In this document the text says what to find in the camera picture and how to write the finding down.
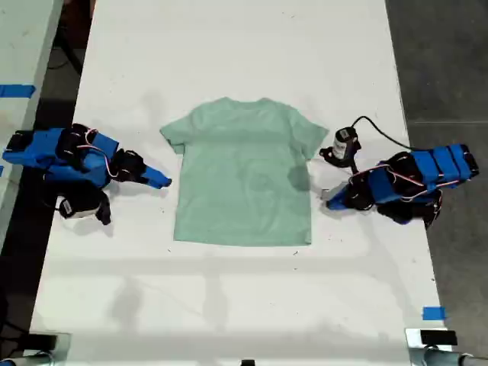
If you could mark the short blue tape strip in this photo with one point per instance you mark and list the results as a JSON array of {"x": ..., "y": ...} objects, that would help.
[{"x": 434, "y": 313}]

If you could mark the small black box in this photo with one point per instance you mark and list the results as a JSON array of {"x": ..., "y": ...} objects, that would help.
[
  {"x": 438, "y": 338},
  {"x": 42, "y": 341}
]

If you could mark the metal table clamp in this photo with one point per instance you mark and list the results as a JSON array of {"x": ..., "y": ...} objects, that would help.
[
  {"x": 63, "y": 347},
  {"x": 413, "y": 348}
]

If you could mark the white side table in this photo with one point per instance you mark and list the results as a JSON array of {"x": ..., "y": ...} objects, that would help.
[{"x": 23, "y": 45}]

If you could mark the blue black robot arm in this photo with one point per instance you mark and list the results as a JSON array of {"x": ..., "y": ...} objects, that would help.
[
  {"x": 442, "y": 164},
  {"x": 36, "y": 150}
]

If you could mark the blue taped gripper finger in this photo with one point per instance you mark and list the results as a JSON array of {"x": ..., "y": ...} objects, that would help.
[
  {"x": 338, "y": 195},
  {"x": 338, "y": 206},
  {"x": 158, "y": 173},
  {"x": 155, "y": 183}
]

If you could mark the long blue tape strip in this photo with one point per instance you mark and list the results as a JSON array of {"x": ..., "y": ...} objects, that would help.
[{"x": 17, "y": 91}]

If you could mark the pale green T-shirt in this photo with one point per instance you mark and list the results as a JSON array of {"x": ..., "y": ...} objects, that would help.
[{"x": 244, "y": 171}]

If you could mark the black camera box on stalk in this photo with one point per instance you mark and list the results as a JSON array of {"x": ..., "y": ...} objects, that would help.
[
  {"x": 76, "y": 206},
  {"x": 343, "y": 143}
]

